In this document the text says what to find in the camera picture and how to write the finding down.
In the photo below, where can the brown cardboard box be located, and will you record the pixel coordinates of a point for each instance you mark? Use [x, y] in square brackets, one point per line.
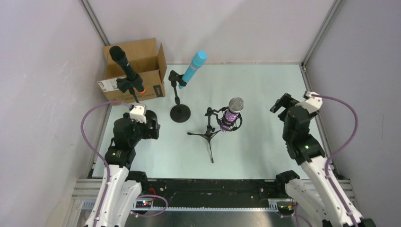
[147, 58]

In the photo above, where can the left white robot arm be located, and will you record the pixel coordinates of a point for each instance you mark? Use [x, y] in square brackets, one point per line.
[117, 193]

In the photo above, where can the black round-base mic stand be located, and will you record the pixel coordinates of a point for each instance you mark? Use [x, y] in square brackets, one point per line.
[180, 112]
[127, 84]

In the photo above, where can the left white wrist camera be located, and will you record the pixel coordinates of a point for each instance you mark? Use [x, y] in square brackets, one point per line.
[138, 113]

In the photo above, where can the black tripod shock-mount stand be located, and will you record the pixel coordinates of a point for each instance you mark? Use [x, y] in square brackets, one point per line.
[211, 132]

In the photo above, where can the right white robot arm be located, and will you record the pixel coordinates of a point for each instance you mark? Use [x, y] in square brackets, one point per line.
[328, 205]

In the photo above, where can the black microphone orange end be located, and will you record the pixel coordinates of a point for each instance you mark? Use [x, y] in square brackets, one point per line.
[120, 58]

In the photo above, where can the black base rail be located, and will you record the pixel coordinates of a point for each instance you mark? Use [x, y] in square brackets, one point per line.
[214, 194]

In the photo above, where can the teal microphone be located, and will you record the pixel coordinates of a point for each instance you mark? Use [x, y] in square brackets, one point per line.
[198, 61]

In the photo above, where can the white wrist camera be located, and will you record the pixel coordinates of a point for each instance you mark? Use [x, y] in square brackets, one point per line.
[138, 113]
[312, 103]

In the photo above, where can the purple glitter microphone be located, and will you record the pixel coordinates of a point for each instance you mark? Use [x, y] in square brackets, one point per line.
[231, 119]

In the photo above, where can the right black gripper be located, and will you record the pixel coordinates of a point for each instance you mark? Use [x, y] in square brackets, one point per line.
[282, 104]

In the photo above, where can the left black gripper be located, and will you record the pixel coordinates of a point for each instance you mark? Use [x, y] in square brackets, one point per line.
[152, 126]

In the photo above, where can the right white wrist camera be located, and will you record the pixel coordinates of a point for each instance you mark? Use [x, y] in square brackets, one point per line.
[312, 103]

